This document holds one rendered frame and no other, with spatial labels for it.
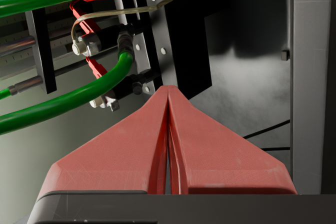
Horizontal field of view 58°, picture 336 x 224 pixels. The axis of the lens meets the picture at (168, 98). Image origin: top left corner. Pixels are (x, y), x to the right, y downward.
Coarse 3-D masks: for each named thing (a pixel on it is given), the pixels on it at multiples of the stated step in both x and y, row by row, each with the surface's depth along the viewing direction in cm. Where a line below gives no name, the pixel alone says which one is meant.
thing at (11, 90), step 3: (9, 87) 54; (12, 87) 54; (3, 90) 53; (6, 90) 54; (9, 90) 54; (12, 90) 54; (15, 90) 54; (0, 93) 53; (3, 93) 53; (6, 93) 54; (9, 93) 54; (12, 93) 54; (15, 93) 55; (0, 96) 53; (3, 96) 53; (6, 96) 54
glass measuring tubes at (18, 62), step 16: (80, 0) 64; (16, 16) 59; (48, 16) 61; (64, 16) 63; (0, 32) 56; (16, 32) 58; (80, 32) 68; (64, 48) 65; (0, 64) 59; (16, 64) 59; (32, 64) 61; (0, 80) 59
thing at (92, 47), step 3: (90, 42) 39; (93, 42) 39; (87, 45) 38; (90, 45) 38; (93, 45) 39; (96, 45) 39; (90, 48) 38; (93, 48) 39; (96, 48) 39; (90, 51) 38; (93, 51) 39; (96, 51) 39; (90, 54) 39
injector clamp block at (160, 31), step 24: (144, 0) 47; (192, 0) 46; (216, 0) 50; (168, 24) 44; (192, 24) 47; (144, 48) 50; (168, 48) 45; (192, 48) 48; (168, 72) 48; (192, 72) 49; (192, 96) 50
